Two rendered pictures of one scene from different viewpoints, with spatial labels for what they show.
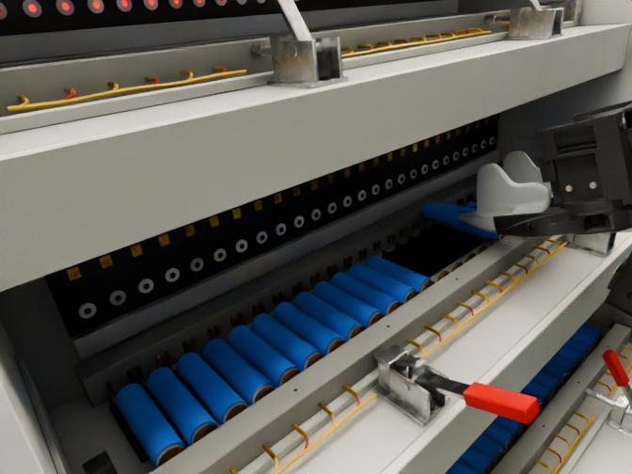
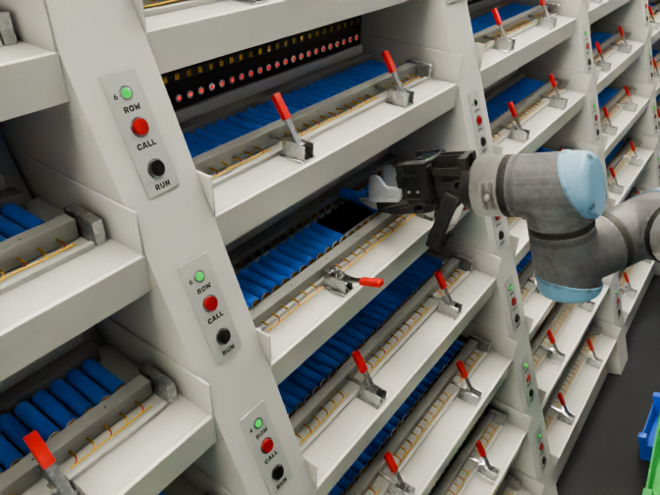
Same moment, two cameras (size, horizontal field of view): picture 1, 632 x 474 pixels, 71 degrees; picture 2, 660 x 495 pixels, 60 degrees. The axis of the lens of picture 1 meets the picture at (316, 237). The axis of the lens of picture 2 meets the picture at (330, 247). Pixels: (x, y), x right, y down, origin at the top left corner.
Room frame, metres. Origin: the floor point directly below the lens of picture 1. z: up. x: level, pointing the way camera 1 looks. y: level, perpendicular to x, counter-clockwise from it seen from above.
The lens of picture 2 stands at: (-0.50, 0.12, 1.30)
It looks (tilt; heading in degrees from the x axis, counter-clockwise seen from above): 20 degrees down; 349
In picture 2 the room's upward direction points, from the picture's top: 17 degrees counter-clockwise
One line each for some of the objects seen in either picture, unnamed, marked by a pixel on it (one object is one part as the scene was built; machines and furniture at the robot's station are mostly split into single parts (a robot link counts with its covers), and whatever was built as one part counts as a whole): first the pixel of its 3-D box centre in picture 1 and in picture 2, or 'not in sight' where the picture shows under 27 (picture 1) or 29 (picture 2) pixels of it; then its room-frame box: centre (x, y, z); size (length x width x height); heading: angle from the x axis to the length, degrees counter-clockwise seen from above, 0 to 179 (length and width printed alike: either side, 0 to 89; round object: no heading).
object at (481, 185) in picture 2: not in sight; (490, 187); (0.24, -0.28, 1.02); 0.10 x 0.05 x 0.09; 126
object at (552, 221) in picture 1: (552, 215); (403, 203); (0.34, -0.18, 1.01); 0.09 x 0.05 x 0.02; 40
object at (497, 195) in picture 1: (494, 196); (377, 191); (0.38, -0.16, 1.04); 0.09 x 0.03 x 0.06; 40
